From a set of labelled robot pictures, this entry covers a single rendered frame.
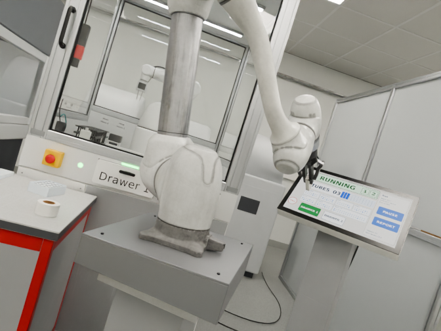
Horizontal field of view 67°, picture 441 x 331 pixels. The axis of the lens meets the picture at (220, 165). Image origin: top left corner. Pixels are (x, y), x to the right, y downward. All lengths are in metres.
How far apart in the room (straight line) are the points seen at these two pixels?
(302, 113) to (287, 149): 0.16
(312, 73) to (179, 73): 4.31
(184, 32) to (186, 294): 0.74
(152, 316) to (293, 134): 0.64
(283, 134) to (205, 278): 0.49
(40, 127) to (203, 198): 1.02
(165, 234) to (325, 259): 0.90
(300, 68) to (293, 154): 4.26
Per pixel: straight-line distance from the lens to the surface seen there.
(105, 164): 1.64
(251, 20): 1.04
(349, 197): 1.60
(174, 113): 1.06
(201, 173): 0.88
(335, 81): 5.40
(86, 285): 1.82
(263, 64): 1.03
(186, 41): 1.09
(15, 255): 1.18
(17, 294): 1.22
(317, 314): 1.68
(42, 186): 1.46
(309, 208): 1.56
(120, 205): 1.67
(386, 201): 1.61
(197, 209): 0.89
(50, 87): 1.71
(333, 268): 1.62
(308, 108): 1.13
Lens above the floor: 1.13
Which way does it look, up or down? 2 degrees down
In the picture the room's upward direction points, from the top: 18 degrees clockwise
